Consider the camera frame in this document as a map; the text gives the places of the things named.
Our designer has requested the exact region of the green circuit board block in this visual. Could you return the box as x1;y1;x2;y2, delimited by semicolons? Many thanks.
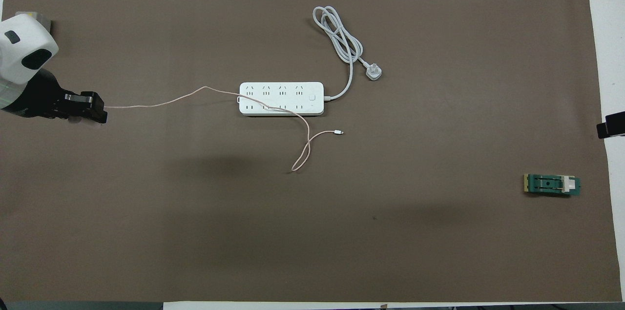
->
523;173;582;198

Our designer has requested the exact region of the grey on-off switch box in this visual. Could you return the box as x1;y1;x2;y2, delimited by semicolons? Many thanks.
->
15;10;52;33

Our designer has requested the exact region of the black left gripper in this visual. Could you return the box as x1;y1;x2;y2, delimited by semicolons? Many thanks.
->
7;68;109;124

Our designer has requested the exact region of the white power cord with plug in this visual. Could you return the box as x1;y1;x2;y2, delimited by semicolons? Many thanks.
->
312;5;383;102

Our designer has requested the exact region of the pink charging cable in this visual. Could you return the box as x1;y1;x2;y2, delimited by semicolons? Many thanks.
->
104;85;345;173

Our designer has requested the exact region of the brown table mat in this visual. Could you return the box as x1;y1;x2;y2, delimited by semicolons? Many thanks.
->
0;0;623;303

